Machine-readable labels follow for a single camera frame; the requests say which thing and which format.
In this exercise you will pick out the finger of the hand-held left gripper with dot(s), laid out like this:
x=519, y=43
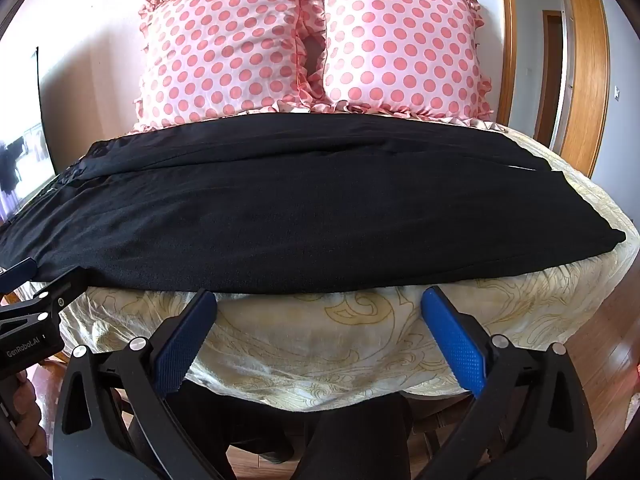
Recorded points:
x=65, y=287
x=20, y=271

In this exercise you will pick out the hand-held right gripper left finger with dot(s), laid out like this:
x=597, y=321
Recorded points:
x=182, y=345

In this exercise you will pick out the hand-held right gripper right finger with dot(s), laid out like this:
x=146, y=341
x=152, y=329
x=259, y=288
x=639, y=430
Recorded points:
x=452, y=340

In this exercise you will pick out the black pants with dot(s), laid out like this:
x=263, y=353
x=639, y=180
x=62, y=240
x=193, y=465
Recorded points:
x=300, y=210

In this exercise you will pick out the person's left hand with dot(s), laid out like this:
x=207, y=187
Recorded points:
x=27, y=402

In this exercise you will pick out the person's left leg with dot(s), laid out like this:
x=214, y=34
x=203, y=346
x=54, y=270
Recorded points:
x=225, y=435

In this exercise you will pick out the person's leg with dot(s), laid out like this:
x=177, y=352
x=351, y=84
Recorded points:
x=355, y=440
x=225, y=435

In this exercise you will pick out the window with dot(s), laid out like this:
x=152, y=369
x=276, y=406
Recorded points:
x=27, y=160

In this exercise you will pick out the cream patterned bedspread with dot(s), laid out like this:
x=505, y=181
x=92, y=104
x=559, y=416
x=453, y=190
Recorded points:
x=325, y=350

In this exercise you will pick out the person's right leg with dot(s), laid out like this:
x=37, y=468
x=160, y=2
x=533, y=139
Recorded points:
x=355, y=440

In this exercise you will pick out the brown hallway door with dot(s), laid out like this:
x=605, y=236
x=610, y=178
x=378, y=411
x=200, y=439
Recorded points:
x=549, y=75

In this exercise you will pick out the pink polka dot pillow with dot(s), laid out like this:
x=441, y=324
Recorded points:
x=400, y=45
x=220, y=50

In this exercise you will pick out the wooden door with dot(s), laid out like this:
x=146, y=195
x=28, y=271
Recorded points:
x=587, y=75

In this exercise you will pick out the wooden door frame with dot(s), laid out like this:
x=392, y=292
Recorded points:
x=508, y=40

